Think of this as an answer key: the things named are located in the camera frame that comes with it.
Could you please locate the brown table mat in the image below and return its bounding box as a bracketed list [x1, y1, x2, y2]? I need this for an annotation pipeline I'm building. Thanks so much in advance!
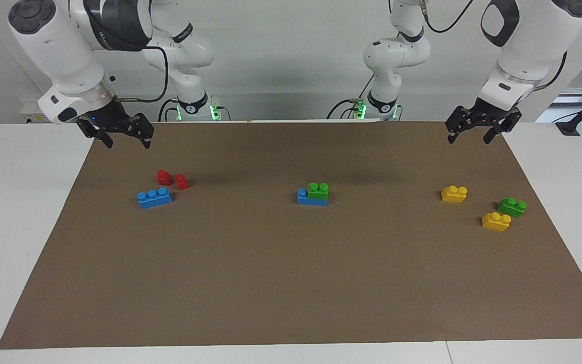
[0, 120, 582, 350]

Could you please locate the blue three-stud toy block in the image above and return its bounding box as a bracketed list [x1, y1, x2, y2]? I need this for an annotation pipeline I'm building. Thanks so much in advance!
[297, 189, 328, 206]
[137, 187, 174, 209]

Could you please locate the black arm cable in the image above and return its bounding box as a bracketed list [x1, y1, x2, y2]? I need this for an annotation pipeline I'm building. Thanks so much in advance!
[117, 45, 170, 104]
[420, 0, 568, 93]

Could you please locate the yellow two-stud toy block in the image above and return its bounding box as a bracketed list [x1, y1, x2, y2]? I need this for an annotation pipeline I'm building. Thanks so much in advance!
[441, 186, 468, 204]
[481, 212, 512, 232]

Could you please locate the black right base cable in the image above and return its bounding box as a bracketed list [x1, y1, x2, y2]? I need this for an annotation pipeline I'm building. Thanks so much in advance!
[158, 99, 180, 122]

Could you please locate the black base cable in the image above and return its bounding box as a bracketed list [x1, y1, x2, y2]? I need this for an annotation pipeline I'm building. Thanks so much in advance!
[326, 75, 375, 120]
[158, 99, 180, 122]

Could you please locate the black left base cable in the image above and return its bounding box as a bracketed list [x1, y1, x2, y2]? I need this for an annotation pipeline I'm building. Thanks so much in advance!
[326, 75, 375, 120]

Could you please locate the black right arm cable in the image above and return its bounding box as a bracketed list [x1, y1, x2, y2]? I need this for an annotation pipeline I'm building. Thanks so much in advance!
[117, 45, 170, 104]

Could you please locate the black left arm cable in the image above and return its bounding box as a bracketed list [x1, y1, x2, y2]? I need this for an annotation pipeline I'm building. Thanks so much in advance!
[420, 0, 568, 93]

